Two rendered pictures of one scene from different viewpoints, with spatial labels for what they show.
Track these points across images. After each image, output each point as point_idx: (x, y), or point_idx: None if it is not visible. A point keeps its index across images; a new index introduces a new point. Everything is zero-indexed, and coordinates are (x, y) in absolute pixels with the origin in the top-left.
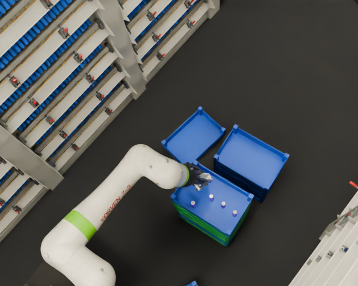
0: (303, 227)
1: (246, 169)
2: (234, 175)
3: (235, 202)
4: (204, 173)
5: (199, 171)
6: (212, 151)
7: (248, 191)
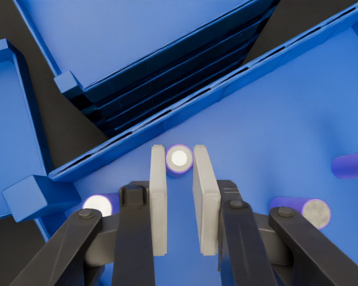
0: (335, 12)
1: (170, 19)
2: (162, 70)
3: (350, 99)
4: (154, 180)
5: (128, 244)
6: (48, 110)
7: (208, 74)
